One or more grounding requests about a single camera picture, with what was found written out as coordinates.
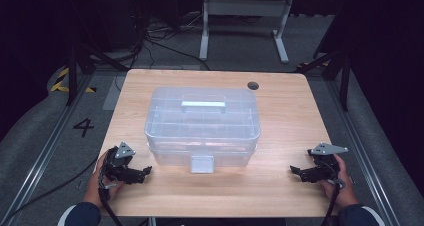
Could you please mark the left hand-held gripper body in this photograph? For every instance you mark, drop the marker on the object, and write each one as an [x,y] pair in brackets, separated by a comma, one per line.
[120,167]

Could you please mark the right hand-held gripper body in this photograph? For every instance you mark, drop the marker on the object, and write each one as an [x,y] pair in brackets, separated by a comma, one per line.
[325,167]

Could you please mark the clear plastic storage box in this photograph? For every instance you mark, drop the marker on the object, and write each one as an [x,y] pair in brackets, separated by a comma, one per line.
[203,126]

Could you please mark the person's right hand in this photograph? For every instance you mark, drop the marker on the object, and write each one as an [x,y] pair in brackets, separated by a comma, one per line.
[346,189]

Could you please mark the person's left hand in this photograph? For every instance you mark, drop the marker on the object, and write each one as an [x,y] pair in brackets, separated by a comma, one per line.
[95,186]

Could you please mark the dark round table grommet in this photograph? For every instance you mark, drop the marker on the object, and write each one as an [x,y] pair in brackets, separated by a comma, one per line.
[253,85]

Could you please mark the black metal stand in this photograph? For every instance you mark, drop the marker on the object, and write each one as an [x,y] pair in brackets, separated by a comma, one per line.
[75,69]
[338,66]

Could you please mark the yellow black hazard tape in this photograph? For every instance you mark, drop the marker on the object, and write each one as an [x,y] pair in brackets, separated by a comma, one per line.
[60,84]

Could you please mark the aluminium floor rail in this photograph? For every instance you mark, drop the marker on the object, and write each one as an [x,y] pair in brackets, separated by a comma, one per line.
[43,156]
[366,159]

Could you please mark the white metal desk frame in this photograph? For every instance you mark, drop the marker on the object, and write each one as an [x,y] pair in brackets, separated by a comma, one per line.
[245,7]

